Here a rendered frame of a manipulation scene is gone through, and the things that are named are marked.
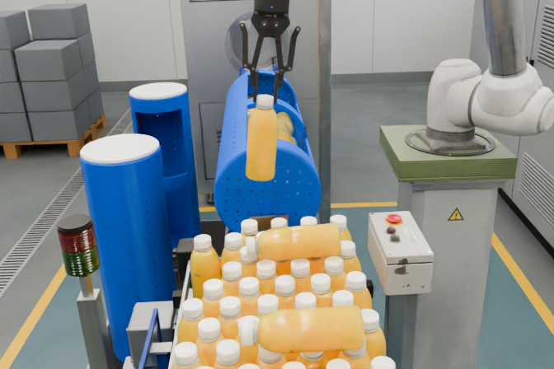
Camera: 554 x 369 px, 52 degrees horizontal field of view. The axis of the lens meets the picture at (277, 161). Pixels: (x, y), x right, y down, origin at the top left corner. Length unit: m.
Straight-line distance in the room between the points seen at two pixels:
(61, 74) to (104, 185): 2.98
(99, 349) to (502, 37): 1.26
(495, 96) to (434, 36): 5.17
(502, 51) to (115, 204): 1.33
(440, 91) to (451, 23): 5.07
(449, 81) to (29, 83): 3.86
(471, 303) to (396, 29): 4.96
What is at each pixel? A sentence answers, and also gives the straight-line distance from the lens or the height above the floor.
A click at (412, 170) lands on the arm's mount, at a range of 1.80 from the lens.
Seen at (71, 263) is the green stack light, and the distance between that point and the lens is 1.11.
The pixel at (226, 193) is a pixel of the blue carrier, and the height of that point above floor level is 1.11.
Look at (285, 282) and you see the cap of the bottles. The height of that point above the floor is 1.10.
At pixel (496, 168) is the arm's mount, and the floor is 1.04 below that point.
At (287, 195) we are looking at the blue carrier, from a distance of 1.49.
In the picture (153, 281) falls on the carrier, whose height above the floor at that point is 0.53.
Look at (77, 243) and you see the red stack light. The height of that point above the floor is 1.23.
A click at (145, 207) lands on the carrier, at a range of 2.07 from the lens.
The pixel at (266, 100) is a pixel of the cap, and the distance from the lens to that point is 1.26.
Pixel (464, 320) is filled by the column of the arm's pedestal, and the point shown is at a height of 0.44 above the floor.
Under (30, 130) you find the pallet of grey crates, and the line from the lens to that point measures 5.23.
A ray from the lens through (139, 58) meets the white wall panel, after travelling 6.89.
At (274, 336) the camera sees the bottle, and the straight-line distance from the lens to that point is 0.94.
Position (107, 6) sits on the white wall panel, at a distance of 6.87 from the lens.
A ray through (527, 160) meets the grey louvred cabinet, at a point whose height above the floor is 0.43.
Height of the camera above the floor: 1.74
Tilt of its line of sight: 22 degrees down
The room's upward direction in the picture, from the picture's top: 2 degrees counter-clockwise
